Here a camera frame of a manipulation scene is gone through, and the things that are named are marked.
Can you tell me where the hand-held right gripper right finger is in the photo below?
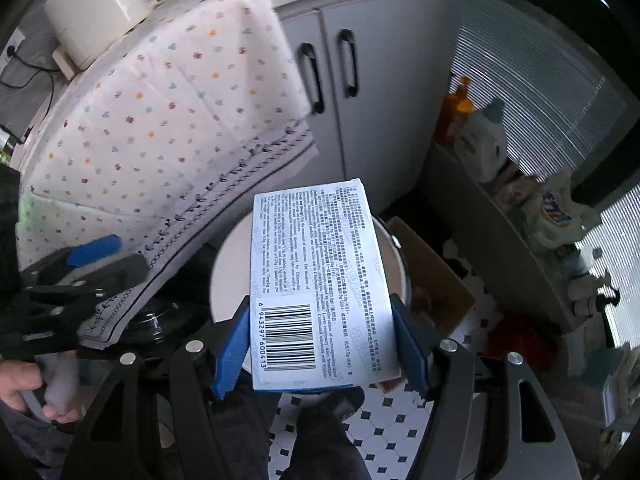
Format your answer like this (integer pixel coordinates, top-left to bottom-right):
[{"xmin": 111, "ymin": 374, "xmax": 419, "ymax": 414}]
[{"xmin": 390, "ymin": 292, "xmax": 583, "ymax": 480}]

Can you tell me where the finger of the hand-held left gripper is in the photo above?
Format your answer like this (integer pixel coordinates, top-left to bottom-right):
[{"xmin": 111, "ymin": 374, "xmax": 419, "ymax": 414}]
[
  {"xmin": 75, "ymin": 254, "xmax": 151, "ymax": 302},
  {"xmin": 22, "ymin": 235, "xmax": 123, "ymax": 287}
]

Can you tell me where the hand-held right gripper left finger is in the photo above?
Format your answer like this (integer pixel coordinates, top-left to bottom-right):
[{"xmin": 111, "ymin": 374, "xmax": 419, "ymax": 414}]
[{"xmin": 60, "ymin": 295, "xmax": 252, "ymax": 480}]

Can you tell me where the white trash bin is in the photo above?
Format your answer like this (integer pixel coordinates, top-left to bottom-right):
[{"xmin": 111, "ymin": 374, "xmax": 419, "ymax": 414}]
[{"xmin": 207, "ymin": 215, "xmax": 418, "ymax": 396}]

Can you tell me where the light blue medicine box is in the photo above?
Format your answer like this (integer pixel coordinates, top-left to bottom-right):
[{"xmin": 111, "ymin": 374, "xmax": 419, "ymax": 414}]
[{"xmin": 250, "ymin": 177, "xmax": 403, "ymax": 393}]

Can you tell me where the person's left hand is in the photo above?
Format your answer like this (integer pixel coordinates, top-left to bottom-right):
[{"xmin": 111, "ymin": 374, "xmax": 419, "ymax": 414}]
[{"xmin": 0, "ymin": 360, "xmax": 86, "ymax": 424}]

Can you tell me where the brown cardboard box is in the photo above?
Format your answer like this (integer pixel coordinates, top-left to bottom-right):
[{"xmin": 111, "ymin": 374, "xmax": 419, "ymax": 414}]
[{"xmin": 382, "ymin": 216, "xmax": 477, "ymax": 361}]

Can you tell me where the red bag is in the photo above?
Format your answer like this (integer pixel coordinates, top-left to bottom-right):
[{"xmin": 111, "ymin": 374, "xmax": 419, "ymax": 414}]
[{"xmin": 482, "ymin": 317, "xmax": 561, "ymax": 376}]

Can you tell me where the person's dark trouser leg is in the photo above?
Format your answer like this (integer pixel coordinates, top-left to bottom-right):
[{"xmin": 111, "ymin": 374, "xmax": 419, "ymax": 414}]
[{"xmin": 220, "ymin": 375, "xmax": 373, "ymax": 480}]

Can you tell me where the grey storage shelf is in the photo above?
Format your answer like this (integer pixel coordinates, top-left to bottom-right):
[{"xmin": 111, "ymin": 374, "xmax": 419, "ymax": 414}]
[{"xmin": 425, "ymin": 140, "xmax": 587, "ymax": 336}]

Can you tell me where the dotted white cloth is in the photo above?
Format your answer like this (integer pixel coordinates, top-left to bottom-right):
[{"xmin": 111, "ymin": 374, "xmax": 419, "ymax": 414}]
[{"xmin": 15, "ymin": 0, "xmax": 321, "ymax": 351}]

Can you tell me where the white pump bottle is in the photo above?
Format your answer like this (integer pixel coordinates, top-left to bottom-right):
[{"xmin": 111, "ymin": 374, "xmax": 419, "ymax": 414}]
[{"xmin": 570, "ymin": 247, "xmax": 621, "ymax": 318}]

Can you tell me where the white blue detergent pouch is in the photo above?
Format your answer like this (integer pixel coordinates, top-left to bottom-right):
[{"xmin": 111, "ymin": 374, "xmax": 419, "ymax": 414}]
[{"xmin": 530, "ymin": 170, "xmax": 601, "ymax": 251}]

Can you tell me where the teal box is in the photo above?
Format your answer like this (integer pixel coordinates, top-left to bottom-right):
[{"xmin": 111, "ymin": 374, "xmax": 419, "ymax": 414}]
[{"xmin": 582, "ymin": 345, "xmax": 640, "ymax": 431}]

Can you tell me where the orange bottle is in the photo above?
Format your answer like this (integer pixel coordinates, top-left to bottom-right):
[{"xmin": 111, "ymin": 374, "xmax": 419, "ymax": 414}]
[{"xmin": 435, "ymin": 76, "xmax": 473, "ymax": 146}]

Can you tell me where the white air fryer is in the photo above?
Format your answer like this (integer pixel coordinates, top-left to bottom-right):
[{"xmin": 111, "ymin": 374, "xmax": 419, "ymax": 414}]
[{"xmin": 44, "ymin": 0, "xmax": 153, "ymax": 81}]

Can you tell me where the white cabinet door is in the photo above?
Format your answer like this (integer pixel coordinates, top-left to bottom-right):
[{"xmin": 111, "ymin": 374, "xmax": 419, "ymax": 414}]
[
  {"xmin": 320, "ymin": 0, "xmax": 461, "ymax": 213},
  {"xmin": 270, "ymin": 7, "xmax": 346, "ymax": 181}
]

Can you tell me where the black power cable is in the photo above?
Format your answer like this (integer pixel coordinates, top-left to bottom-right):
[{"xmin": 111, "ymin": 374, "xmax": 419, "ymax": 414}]
[{"xmin": 0, "ymin": 54, "xmax": 62, "ymax": 136}]

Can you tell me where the white wall socket panel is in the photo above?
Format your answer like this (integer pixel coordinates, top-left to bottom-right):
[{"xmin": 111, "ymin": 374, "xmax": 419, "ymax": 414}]
[{"xmin": 0, "ymin": 30, "xmax": 26, "ymax": 68}]

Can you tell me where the black cabinet handle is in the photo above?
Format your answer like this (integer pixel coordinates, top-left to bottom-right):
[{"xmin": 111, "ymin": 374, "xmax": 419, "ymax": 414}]
[
  {"xmin": 336, "ymin": 29, "xmax": 361, "ymax": 98},
  {"xmin": 297, "ymin": 42, "xmax": 326, "ymax": 113}
]

